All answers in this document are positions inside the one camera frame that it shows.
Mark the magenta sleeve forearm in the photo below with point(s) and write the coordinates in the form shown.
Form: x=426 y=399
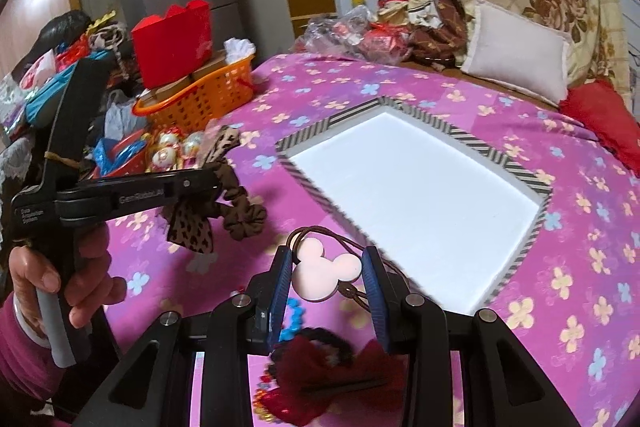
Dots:
x=28 y=373

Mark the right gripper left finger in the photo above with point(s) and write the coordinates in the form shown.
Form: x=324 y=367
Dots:
x=269 y=293

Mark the wrapped egg silver foil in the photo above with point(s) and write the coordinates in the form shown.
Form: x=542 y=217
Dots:
x=189 y=149

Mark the red cushion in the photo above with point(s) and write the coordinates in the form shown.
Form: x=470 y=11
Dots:
x=602 y=110

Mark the person's left hand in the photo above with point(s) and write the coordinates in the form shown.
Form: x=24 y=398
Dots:
x=90 y=288

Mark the orange plastic basket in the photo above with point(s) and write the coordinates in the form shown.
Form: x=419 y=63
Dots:
x=210 y=97

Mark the pink floral bedspread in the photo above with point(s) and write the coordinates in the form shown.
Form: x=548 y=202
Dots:
x=574 y=301

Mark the wrapped egg upper red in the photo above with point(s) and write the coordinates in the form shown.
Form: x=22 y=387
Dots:
x=168 y=138

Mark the wrapped egg red foil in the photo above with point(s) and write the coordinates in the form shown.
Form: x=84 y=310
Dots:
x=164 y=159

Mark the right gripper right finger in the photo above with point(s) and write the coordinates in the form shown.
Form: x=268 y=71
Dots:
x=384 y=301

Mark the white pillow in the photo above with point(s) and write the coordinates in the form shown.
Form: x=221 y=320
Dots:
x=517 y=53

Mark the clear plastic bag of sweets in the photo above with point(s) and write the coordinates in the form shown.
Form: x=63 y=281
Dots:
x=357 y=34

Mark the red gift bag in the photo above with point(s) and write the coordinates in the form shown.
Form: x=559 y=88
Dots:
x=172 y=46

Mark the leopard print bow scrunchie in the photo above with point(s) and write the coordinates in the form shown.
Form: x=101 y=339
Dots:
x=225 y=199

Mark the striped hexagonal tray box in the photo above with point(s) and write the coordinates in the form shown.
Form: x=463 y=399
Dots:
x=451 y=212

